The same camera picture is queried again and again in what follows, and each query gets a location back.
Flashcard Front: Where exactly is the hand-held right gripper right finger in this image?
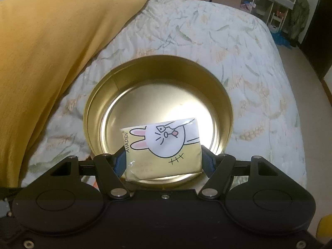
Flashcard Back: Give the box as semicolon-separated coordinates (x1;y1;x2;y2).
198;145;284;200

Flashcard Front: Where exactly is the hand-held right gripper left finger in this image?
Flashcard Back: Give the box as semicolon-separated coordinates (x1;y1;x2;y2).
49;146;131;200

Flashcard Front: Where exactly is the rabbit print tissue pack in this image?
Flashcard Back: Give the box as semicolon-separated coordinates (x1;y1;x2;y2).
120;117;203;181

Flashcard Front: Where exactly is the round gold tin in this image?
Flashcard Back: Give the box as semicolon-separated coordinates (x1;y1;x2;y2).
83;55;234;188

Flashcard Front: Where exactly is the wheat print quilt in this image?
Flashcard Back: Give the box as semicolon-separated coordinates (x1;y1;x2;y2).
21;0;308;195

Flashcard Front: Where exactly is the yellow pillow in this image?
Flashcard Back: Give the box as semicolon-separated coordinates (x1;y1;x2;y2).
0;0;156;188

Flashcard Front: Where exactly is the blue plastic bag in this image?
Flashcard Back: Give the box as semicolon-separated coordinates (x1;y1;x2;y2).
273;31;292;48

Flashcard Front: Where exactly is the white storage shelf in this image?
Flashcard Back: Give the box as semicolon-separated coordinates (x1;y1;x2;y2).
240;0;299;32

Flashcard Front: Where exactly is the green jacket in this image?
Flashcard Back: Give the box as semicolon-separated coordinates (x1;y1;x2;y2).
287;0;310;47

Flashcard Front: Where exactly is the dark door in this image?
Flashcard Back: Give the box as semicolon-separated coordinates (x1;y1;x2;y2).
309;0;332;82

